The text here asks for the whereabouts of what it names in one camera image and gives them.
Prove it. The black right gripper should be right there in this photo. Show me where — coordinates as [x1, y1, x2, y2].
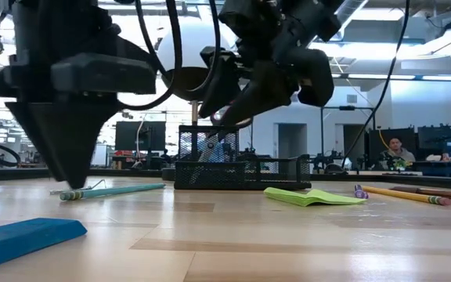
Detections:
[198, 0, 316, 128]

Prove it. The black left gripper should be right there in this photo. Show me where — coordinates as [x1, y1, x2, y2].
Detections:
[0, 23, 148, 190]

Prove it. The teal pencil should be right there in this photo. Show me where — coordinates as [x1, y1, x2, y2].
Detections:
[59, 183, 167, 202]

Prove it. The black mesh desk organizer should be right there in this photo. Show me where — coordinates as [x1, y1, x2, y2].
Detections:
[173, 125, 312, 191]

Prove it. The green sticky note pad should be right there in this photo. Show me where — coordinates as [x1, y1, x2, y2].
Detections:
[263, 186, 367, 208]

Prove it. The blue eraser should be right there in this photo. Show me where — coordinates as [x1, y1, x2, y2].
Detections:
[0, 217, 88, 272]

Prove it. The purple pen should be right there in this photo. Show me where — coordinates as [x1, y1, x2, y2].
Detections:
[353, 183, 370, 200]

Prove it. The yellow pencil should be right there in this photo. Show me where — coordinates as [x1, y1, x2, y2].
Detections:
[360, 185, 451, 207]

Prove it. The brown pen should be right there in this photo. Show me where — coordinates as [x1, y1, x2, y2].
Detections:
[389, 186, 451, 204]

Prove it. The black background monitor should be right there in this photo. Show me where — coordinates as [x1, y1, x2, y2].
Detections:
[114, 121, 167, 152]

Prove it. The white globe lamp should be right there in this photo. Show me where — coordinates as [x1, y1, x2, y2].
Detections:
[156, 16, 230, 162]

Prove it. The person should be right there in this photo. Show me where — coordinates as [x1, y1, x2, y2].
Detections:
[380, 136, 417, 172]

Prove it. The small green plant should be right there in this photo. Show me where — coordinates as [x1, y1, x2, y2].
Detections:
[392, 157, 413, 170]

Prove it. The blue storage cabinet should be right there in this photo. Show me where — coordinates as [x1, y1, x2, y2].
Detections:
[417, 124, 451, 178]

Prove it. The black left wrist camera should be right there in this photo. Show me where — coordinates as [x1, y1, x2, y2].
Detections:
[51, 52, 157, 96]

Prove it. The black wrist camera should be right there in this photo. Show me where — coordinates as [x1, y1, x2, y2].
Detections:
[298, 49, 335, 107]
[51, 52, 157, 96]

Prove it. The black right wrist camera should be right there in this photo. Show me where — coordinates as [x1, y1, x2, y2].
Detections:
[298, 49, 335, 107]

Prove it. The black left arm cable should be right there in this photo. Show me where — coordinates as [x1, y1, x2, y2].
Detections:
[116, 0, 183, 111]

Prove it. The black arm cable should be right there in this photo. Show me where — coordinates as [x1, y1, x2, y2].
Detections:
[116, 0, 183, 111]
[341, 0, 411, 170]

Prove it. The black tube stand frame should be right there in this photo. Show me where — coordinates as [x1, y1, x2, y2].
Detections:
[321, 105, 376, 173]

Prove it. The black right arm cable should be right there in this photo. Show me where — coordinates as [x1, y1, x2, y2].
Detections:
[341, 0, 411, 170]

